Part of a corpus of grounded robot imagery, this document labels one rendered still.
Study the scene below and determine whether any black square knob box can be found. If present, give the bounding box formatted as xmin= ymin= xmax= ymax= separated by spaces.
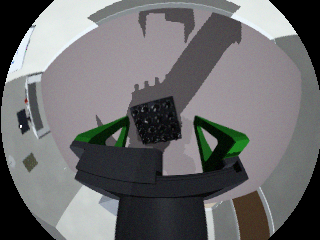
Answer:
xmin=129 ymin=96 xmax=182 ymax=145

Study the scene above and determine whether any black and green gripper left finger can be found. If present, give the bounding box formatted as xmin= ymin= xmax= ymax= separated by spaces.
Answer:
xmin=74 ymin=116 xmax=130 ymax=147

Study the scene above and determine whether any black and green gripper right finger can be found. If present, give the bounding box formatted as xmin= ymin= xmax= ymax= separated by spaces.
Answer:
xmin=193 ymin=115 xmax=249 ymax=173

